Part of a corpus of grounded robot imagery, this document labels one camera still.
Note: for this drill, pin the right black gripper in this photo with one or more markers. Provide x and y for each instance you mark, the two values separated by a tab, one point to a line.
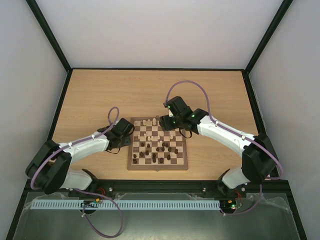
166	124

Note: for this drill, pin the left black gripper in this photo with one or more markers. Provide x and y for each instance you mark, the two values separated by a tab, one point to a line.
127	141

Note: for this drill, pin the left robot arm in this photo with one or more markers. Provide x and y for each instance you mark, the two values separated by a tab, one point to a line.
50	169

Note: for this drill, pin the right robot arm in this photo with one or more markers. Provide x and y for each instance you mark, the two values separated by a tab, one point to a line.
258	158

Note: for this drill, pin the wooden chess board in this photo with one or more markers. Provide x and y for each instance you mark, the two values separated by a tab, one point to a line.
169	146

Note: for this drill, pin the black king piece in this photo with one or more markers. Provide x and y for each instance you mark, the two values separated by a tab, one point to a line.
154	158

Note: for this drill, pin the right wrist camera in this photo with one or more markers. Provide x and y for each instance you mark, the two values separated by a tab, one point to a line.
177	106

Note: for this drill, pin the light blue cable duct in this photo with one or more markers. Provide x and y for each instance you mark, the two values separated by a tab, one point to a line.
64	204

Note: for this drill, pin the black aluminium frame rail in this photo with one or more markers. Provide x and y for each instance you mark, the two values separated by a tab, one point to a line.
202	188

